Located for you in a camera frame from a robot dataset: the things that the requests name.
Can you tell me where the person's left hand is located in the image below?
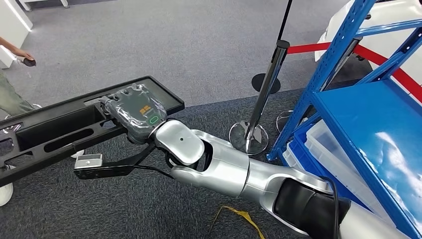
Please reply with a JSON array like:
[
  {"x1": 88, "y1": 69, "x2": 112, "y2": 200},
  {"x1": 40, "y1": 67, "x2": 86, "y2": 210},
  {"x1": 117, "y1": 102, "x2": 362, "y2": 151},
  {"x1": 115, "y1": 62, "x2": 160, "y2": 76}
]
[{"x1": 12, "y1": 47, "x2": 36, "y2": 63}]

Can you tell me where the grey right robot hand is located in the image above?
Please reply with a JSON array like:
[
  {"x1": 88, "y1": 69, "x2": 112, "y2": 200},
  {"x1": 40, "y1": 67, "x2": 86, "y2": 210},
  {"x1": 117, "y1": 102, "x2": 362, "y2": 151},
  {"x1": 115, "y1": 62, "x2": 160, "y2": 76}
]
[{"x1": 100, "y1": 83, "x2": 168, "y2": 145}]

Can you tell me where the long black plastic part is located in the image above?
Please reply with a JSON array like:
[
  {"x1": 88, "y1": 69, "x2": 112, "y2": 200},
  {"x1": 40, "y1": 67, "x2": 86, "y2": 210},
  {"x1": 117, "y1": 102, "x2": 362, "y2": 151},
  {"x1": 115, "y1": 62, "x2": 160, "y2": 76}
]
[{"x1": 0, "y1": 75, "x2": 186, "y2": 189}]

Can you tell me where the blue metal shelf rack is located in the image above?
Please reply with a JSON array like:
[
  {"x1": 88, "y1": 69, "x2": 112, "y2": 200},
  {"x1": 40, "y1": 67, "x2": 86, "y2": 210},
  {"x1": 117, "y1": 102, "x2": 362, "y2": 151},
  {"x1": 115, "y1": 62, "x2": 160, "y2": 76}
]
[{"x1": 265, "y1": 0, "x2": 422, "y2": 239}]

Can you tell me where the white pillar with light strip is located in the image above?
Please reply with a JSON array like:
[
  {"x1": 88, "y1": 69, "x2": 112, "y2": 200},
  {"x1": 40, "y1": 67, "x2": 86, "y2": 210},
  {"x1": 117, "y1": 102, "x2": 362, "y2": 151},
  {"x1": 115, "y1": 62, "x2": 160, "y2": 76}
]
[{"x1": 0, "y1": 0, "x2": 34, "y2": 70}]

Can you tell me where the person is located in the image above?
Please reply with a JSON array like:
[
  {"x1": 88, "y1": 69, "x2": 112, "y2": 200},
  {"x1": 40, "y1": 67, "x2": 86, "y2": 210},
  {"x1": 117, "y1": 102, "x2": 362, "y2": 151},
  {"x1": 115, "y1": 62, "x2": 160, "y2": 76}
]
[{"x1": 0, "y1": 69, "x2": 86, "y2": 208}]

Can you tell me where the white bench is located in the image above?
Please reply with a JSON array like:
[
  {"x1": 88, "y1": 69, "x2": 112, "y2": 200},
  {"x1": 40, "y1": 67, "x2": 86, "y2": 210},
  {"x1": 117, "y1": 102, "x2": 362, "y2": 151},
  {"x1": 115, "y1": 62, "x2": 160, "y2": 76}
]
[{"x1": 17, "y1": 0, "x2": 71, "y2": 12}]

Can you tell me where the yellow floor tape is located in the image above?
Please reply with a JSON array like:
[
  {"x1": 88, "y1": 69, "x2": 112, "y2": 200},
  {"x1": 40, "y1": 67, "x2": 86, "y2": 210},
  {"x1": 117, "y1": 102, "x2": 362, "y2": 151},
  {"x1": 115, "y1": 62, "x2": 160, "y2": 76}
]
[{"x1": 210, "y1": 206, "x2": 266, "y2": 239}]

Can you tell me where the thin black pole stand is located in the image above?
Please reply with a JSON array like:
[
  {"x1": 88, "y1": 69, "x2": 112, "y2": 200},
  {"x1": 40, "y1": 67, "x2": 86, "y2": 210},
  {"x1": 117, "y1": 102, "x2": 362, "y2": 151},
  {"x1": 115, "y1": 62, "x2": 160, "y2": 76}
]
[{"x1": 251, "y1": 0, "x2": 294, "y2": 95}]

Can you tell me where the red barrier belt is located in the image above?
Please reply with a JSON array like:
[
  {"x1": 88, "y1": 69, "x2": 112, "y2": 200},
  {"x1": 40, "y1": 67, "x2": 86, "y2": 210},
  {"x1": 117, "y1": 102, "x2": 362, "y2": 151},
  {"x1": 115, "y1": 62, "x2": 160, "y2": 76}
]
[{"x1": 286, "y1": 42, "x2": 422, "y2": 104}]

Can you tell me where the white car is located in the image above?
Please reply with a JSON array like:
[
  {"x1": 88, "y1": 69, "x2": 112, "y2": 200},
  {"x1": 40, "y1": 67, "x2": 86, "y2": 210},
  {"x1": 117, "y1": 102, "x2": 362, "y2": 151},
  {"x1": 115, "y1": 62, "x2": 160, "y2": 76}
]
[{"x1": 314, "y1": 0, "x2": 422, "y2": 87}]

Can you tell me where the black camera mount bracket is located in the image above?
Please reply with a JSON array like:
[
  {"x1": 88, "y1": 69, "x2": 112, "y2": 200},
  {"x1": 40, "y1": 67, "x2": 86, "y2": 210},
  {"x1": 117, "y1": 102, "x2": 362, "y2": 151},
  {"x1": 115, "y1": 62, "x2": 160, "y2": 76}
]
[{"x1": 73, "y1": 141, "x2": 158, "y2": 181}]

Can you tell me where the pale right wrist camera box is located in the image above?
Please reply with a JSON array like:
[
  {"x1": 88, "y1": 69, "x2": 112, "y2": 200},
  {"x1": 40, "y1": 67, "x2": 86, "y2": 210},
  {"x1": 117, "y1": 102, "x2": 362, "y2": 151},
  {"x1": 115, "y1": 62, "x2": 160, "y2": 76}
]
[{"x1": 75, "y1": 153, "x2": 104, "y2": 169}]

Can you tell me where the chrome stanchion post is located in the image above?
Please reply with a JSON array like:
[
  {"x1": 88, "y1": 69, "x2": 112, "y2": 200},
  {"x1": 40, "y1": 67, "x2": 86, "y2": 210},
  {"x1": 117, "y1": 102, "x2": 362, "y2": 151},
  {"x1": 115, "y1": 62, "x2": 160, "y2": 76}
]
[
  {"x1": 228, "y1": 39, "x2": 292, "y2": 156},
  {"x1": 275, "y1": 35, "x2": 364, "y2": 133}
]

